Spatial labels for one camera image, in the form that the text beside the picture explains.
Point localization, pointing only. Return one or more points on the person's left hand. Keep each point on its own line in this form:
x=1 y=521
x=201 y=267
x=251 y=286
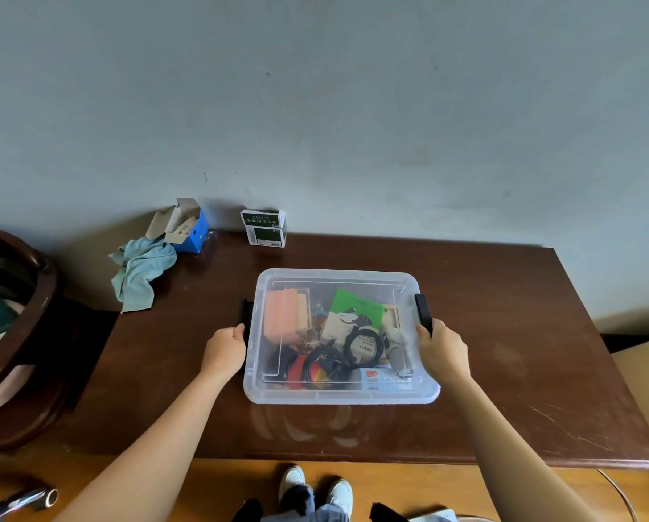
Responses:
x=222 y=354

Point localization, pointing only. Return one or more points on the person's right hand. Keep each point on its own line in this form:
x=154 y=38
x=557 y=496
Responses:
x=448 y=356

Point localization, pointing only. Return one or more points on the person's left thumb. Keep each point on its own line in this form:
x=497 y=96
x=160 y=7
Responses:
x=238 y=332

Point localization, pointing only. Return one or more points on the person's right thumb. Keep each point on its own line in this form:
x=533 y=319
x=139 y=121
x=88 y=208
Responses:
x=423 y=335

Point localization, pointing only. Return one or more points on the black box latch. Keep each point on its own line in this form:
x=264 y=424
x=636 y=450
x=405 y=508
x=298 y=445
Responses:
x=247 y=315
x=423 y=312

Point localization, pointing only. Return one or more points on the clear plastic storage box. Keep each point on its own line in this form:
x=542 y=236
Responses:
x=281 y=383

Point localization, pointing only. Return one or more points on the person's right forearm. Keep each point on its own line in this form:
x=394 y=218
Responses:
x=512 y=456

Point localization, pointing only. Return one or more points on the person's left forearm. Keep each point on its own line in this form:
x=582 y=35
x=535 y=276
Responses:
x=150 y=451

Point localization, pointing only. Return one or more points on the orange small box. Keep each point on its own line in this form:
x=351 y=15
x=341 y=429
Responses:
x=281 y=315

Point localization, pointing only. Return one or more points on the white printed card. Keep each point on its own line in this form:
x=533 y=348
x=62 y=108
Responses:
x=370 y=377

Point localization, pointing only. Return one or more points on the red round object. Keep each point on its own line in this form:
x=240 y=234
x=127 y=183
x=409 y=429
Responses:
x=297 y=370

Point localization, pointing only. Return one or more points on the green paper leaflet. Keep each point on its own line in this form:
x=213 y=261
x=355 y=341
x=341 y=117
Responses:
x=357 y=304

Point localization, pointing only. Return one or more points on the green and white carton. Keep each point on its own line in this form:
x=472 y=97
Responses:
x=264 y=231

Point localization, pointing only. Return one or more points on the open blue cardboard box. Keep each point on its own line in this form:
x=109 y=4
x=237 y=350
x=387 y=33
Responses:
x=193 y=236

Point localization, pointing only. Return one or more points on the teal cloth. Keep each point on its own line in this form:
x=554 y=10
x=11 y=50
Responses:
x=142 y=271

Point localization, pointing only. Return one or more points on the person's left white shoe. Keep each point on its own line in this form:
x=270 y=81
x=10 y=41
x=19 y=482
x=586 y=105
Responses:
x=291 y=479

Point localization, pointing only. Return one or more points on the person's white shoe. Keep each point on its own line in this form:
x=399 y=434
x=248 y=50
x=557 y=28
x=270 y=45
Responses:
x=291 y=479
x=340 y=495

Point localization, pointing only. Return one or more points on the person's right white shoe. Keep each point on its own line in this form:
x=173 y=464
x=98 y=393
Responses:
x=340 y=495

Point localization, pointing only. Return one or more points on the dark wooden chair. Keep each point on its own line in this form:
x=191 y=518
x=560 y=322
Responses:
x=30 y=320

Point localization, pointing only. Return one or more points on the brown cardboard box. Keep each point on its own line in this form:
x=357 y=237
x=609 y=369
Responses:
x=648 y=385

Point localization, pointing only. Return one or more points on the shiny metal tube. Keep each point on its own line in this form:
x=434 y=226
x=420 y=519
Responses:
x=28 y=500

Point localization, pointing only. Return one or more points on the light wooden frame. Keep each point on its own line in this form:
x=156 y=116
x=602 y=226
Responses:
x=393 y=316

